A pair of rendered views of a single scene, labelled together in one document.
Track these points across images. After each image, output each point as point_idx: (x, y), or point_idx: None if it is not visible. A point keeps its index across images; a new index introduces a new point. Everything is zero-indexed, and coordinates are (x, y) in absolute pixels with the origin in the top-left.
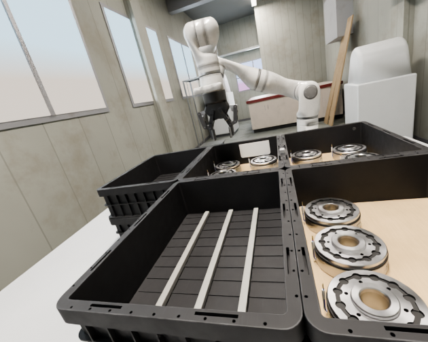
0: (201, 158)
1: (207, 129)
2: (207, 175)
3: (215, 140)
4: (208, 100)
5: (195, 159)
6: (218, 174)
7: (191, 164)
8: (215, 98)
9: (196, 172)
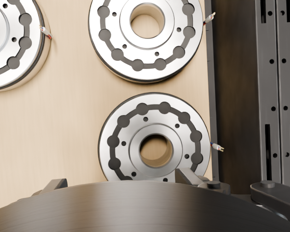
0: (261, 166)
1: (241, 195)
2: (227, 169)
3: (176, 169)
4: (227, 203)
5: None
6: (168, 137)
7: (280, 76)
8: (8, 219)
9: (243, 60)
